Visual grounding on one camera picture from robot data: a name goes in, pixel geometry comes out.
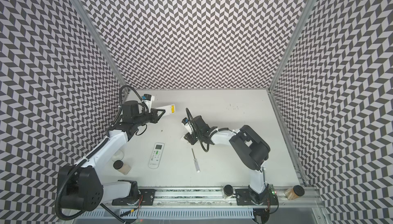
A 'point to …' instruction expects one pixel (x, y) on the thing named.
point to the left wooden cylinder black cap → (123, 168)
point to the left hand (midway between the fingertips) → (163, 111)
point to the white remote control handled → (169, 109)
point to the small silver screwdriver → (196, 162)
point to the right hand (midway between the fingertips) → (187, 139)
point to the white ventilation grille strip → (238, 214)
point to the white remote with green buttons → (156, 155)
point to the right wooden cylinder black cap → (293, 193)
